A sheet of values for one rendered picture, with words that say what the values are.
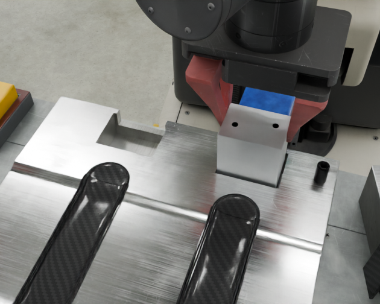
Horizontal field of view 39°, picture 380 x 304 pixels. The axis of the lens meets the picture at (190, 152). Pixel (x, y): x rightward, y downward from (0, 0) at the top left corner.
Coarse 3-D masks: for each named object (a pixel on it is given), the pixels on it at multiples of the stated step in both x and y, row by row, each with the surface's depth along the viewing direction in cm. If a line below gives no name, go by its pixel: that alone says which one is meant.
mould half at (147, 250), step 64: (64, 128) 47; (192, 128) 47; (0, 192) 43; (64, 192) 43; (128, 192) 43; (192, 192) 43; (256, 192) 42; (320, 192) 42; (0, 256) 40; (128, 256) 39; (192, 256) 39; (256, 256) 39; (320, 256) 39
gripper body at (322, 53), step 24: (264, 0) 31; (288, 0) 31; (312, 0) 32; (240, 24) 33; (264, 24) 32; (288, 24) 32; (312, 24) 34; (336, 24) 35; (192, 48) 34; (216, 48) 34; (240, 48) 34; (264, 48) 33; (288, 48) 33; (312, 48) 34; (336, 48) 34; (312, 72) 33; (336, 72) 32
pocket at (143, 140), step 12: (120, 120) 50; (108, 132) 49; (120, 132) 50; (132, 132) 50; (144, 132) 49; (156, 132) 49; (108, 144) 49; (120, 144) 50; (132, 144) 50; (144, 144) 50; (156, 144) 50
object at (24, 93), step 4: (20, 92) 61; (24, 92) 61; (28, 92) 61; (20, 96) 61; (24, 96) 61; (16, 100) 60; (20, 100) 60; (16, 104) 60; (12, 108) 59; (16, 108) 59; (8, 112) 59; (12, 112) 59; (4, 116) 58; (8, 116) 58; (0, 120) 58; (4, 120) 58; (0, 124) 58; (0, 128) 57
